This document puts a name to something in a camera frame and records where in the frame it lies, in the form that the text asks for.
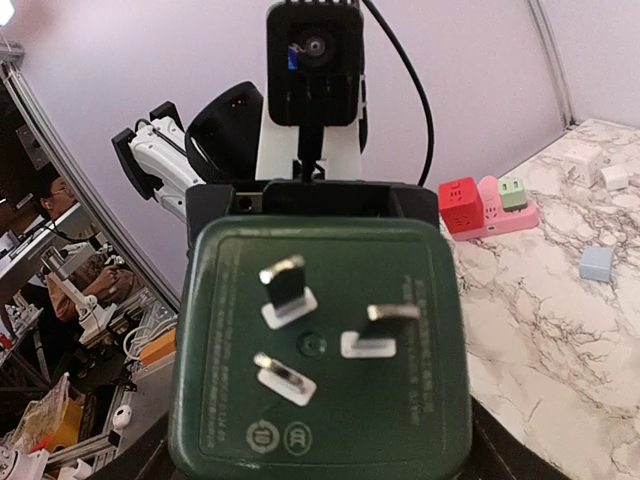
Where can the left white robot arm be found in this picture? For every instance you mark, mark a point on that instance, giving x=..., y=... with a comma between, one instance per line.
x=162, y=158

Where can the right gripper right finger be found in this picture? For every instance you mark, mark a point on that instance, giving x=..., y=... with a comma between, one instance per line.
x=498, y=455

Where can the red cube socket adapter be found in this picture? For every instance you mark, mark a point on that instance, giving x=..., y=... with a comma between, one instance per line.
x=461, y=206

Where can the white charger left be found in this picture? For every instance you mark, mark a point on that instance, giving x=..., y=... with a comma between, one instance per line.
x=582, y=164

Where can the white charger right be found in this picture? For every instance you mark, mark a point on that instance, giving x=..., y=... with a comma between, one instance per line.
x=615, y=177

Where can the white charger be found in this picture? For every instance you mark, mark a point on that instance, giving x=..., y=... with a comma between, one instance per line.
x=615, y=177
x=582, y=164

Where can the left aluminium corner post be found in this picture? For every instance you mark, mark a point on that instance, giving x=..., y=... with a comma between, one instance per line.
x=554, y=62

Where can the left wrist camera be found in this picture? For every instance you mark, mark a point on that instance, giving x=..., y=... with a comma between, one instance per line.
x=314, y=107

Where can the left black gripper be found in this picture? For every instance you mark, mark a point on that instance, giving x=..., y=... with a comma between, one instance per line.
x=206, y=203

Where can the seated person in background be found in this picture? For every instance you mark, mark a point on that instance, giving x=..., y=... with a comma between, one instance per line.
x=109, y=284

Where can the pink triangular power strip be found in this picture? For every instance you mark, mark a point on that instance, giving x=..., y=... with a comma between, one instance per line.
x=497, y=221

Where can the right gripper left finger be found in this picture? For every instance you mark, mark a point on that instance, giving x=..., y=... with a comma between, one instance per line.
x=147, y=459

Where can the light blue cube charger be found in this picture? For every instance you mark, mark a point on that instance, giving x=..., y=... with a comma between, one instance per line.
x=596, y=264

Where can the light green cube charger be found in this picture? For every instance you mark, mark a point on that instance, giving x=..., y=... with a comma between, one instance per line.
x=513, y=194

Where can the dark green cube adapter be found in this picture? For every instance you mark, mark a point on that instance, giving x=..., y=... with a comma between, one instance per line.
x=320, y=348

